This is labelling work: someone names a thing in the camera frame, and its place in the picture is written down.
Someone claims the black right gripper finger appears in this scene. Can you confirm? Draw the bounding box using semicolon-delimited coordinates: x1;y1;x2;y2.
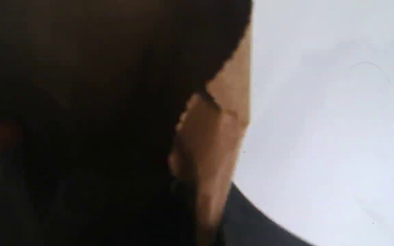
218;182;310;246

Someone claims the brown paper bag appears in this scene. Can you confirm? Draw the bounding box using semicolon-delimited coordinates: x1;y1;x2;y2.
0;0;253;246

